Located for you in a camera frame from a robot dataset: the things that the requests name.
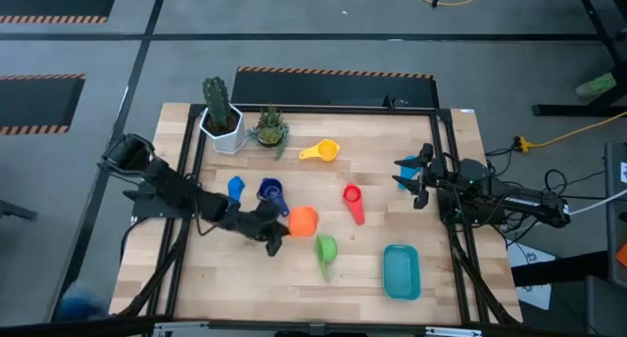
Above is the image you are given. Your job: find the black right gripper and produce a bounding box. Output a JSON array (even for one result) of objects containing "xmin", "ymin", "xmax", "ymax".
[{"xmin": 391, "ymin": 142, "xmax": 455, "ymax": 211}]

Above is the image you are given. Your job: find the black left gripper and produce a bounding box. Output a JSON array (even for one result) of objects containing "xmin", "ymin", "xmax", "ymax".
[{"xmin": 217, "ymin": 198, "xmax": 292, "ymax": 258}]

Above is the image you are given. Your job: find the cyan measuring cup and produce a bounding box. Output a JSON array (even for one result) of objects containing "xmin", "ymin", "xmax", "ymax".
[{"xmin": 397, "ymin": 155, "xmax": 420, "ymax": 191}]

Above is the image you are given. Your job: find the orange measuring cup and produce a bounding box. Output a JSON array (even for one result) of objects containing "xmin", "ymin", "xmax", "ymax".
[{"xmin": 287, "ymin": 205, "xmax": 320, "ymax": 238}]

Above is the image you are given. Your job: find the dark blue measuring cup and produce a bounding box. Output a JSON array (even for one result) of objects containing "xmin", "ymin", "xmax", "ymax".
[{"xmin": 256, "ymin": 177, "xmax": 291, "ymax": 218}]

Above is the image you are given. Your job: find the green measuring cup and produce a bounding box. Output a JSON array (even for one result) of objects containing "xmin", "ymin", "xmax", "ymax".
[{"xmin": 313, "ymin": 233, "xmax": 339, "ymax": 284}]

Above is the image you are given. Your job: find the red measuring cup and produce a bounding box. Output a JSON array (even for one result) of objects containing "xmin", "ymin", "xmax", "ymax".
[{"xmin": 341, "ymin": 182, "xmax": 367, "ymax": 226}]

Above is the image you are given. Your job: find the yellow measuring cup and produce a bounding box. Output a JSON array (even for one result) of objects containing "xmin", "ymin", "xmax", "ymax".
[{"xmin": 298, "ymin": 138, "xmax": 342, "ymax": 164}]

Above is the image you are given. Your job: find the teal plastic basket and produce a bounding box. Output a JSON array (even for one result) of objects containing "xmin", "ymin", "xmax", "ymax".
[{"xmin": 381, "ymin": 243, "xmax": 422, "ymax": 302}]

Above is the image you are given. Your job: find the black round plant pot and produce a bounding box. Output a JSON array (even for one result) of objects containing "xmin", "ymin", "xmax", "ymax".
[{"xmin": 255, "ymin": 133, "xmax": 284, "ymax": 149}]

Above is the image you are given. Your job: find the white hexagonal plant pot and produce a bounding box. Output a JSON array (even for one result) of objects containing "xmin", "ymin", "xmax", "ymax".
[{"xmin": 198, "ymin": 103, "xmax": 247, "ymax": 157}]

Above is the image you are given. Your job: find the green succulent plant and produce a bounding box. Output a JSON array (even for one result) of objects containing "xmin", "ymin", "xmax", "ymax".
[{"xmin": 246, "ymin": 104, "xmax": 291, "ymax": 162}]

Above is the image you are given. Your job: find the white paper sheet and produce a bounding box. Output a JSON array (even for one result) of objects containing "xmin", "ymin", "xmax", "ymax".
[{"xmin": 506, "ymin": 238, "xmax": 553, "ymax": 312}]

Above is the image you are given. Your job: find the green textured object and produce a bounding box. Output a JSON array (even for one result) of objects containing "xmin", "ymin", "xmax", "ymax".
[{"xmin": 575, "ymin": 72, "xmax": 617, "ymax": 101}]

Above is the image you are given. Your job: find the grey cabinet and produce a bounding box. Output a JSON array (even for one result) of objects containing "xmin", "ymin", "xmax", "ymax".
[{"xmin": 604, "ymin": 140, "xmax": 627, "ymax": 287}]

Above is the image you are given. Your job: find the person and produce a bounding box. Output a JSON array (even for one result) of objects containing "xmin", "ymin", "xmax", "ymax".
[{"xmin": 53, "ymin": 281, "xmax": 110, "ymax": 322}]

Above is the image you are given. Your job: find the black furniture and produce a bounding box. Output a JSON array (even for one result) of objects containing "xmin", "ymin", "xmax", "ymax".
[{"xmin": 511, "ymin": 251, "xmax": 627, "ymax": 337}]

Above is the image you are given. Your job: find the black chair leg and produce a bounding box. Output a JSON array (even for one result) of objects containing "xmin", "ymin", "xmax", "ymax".
[{"xmin": 0, "ymin": 199, "xmax": 38, "ymax": 221}]

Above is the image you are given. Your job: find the black aluminium table frame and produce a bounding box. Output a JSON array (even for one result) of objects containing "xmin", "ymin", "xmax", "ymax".
[{"xmin": 117, "ymin": 103, "xmax": 523, "ymax": 328}]

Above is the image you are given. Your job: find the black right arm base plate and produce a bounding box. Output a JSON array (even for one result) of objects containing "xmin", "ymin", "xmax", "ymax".
[{"xmin": 437, "ymin": 184, "xmax": 506, "ymax": 226}]

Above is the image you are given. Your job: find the yellow extension cord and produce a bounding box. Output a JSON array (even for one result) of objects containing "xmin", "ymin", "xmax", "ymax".
[{"xmin": 512, "ymin": 110, "xmax": 627, "ymax": 155}]

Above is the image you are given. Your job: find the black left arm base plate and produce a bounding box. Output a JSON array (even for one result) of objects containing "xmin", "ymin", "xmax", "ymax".
[{"xmin": 121, "ymin": 179, "xmax": 203, "ymax": 219}]

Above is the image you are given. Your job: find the silver bracket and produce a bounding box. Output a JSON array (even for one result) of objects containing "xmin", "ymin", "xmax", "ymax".
[
  {"xmin": 151, "ymin": 320, "xmax": 212, "ymax": 337},
  {"xmin": 423, "ymin": 326, "xmax": 484, "ymax": 337}
]

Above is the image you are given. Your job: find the black cable bundle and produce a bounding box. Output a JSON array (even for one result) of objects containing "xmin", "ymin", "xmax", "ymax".
[{"xmin": 484, "ymin": 145, "xmax": 608, "ymax": 243}]

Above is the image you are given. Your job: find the black metal stand frame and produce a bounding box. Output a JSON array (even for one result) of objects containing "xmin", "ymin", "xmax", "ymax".
[{"xmin": 531, "ymin": 0, "xmax": 627, "ymax": 118}]

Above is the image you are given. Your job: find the white cable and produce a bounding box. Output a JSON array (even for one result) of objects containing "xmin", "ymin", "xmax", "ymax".
[{"xmin": 567, "ymin": 187, "xmax": 627, "ymax": 218}]

